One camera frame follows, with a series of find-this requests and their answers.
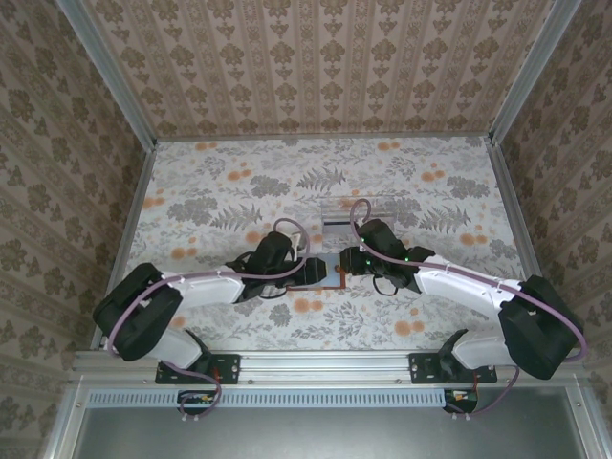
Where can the grey metal sheet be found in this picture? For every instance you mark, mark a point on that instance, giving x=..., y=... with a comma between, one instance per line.
x=311, y=435

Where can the aluminium frame rail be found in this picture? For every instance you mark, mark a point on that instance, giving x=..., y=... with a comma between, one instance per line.
x=132, y=225
x=517, y=225
x=64, y=425
x=590, y=425

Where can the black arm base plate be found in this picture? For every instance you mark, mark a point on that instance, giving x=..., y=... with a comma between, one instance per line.
x=225, y=368
x=423, y=368

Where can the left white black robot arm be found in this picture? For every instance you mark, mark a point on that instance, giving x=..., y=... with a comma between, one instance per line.
x=138, y=311

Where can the aluminium mounting rail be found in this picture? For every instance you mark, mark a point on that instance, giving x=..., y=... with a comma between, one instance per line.
x=325, y=368

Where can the brown leather card holder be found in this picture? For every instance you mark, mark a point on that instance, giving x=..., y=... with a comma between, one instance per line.
x=333, y=268

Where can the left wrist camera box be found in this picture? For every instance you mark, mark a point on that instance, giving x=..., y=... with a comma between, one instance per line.
x=299, y=244

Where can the aluminium frame post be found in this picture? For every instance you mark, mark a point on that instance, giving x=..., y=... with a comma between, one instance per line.
x=528, y=79
x=115, y=79

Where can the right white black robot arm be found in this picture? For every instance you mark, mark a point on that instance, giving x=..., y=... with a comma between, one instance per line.
x=535, y=330

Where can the clear acrylic organizer box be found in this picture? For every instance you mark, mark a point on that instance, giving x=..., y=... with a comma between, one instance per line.
x=334, y=244

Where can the grey plastic card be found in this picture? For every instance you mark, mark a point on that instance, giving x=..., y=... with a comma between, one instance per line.
x=337, y=227

